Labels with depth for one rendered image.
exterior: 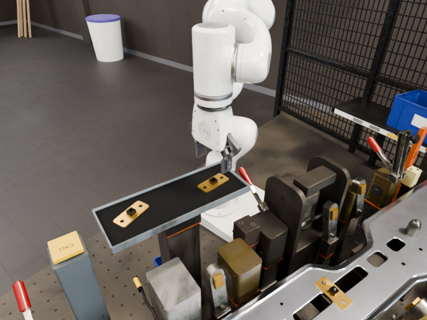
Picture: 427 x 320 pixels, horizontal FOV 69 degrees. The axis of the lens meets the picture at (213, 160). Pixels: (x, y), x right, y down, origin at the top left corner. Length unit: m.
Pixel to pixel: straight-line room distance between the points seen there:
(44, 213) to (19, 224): 0.17
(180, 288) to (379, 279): 0.50
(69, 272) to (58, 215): 1.92
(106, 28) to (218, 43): 5.29
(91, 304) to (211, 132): 0.49
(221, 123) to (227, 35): 0.18
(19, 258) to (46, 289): 1.19
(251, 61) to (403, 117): 1.00
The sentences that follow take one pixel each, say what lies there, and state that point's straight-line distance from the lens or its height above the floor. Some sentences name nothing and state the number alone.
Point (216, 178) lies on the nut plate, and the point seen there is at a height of 1.16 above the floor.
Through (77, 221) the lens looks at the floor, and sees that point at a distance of 2.56.
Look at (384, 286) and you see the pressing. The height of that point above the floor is 1.00.
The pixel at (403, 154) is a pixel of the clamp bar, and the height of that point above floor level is 1.14.
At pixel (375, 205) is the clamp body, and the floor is 0.94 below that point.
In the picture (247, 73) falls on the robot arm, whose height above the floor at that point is 1.47.
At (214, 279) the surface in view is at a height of 1.10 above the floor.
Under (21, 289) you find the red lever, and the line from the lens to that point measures 0.75.
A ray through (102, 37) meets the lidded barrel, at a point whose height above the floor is 0.41.
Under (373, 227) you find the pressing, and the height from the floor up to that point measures 1.00.
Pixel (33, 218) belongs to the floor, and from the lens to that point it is 2.73.
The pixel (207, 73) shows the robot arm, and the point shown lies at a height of 1.47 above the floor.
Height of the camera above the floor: 1.68
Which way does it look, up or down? 34 degrees down
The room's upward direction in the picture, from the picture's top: straight up
